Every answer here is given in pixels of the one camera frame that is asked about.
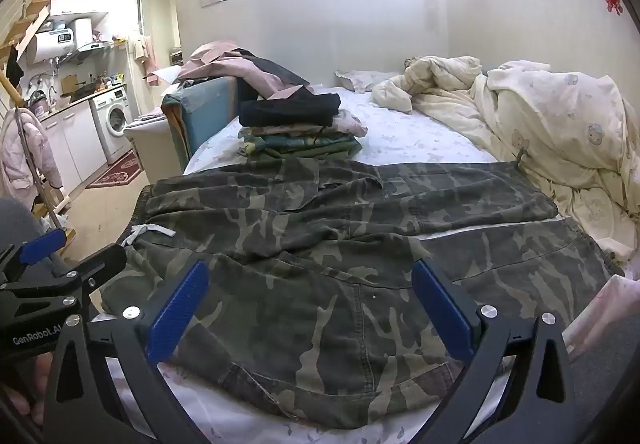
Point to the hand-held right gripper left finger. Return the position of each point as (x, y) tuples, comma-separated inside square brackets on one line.
[(179, 306)]

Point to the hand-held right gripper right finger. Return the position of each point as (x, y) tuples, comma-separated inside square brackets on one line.
[(444, 311)]

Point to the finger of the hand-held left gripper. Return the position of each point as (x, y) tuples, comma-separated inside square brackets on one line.
[(102, 261), (42, 245)]

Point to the camouflage pants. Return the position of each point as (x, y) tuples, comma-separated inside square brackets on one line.
[(310, 234)]

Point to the folded black pants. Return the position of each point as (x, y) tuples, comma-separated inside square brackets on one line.
[(290, 108)]

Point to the person's left hand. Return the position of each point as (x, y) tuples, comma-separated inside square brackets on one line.
[(41, 369)]

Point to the person's grey clothing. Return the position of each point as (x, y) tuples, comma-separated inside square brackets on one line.
[(17, 221)]

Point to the red patterned rug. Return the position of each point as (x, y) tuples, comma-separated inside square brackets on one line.
[(117, 171)]

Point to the pink padded jacket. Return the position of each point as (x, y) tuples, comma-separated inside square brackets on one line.
[(20, 148)]

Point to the white kitchen cabinet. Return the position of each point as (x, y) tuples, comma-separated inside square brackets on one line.
[(70, 138)]

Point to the white bin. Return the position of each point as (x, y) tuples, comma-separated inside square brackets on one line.
[(150, 148)]

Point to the rice cooker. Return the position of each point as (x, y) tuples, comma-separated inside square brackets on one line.
[(39, 102)]

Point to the white washing machine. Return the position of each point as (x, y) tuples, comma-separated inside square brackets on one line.
[(112, 118)]

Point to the hanging black cloth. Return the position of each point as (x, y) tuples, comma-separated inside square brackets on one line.
[(14, 66)]

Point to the floral white bedsheet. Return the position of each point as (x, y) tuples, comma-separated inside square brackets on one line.
[(410, 133)]

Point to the blue sofa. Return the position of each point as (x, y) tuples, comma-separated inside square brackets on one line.
[(210, 103)]

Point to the white water heater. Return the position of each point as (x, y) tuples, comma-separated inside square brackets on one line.
[(55, 41)]

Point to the range hood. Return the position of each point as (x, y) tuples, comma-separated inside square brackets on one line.
[(94, 46)]

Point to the folded teal camouflage garment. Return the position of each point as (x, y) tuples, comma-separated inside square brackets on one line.
[(300, 139)]

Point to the stack of folded clothes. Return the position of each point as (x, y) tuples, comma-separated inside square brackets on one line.
[(346, 123)]

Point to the cream printed quilt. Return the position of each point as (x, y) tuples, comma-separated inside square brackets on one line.
[(550, 123)]

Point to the hanging pink towel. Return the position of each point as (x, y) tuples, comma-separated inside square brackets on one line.
[(142, 48)]

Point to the pile of pink clothes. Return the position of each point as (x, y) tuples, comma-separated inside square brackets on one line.
[(225, 63)]

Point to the floral pillow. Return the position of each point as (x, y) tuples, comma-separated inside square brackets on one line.
[(360, 78)]

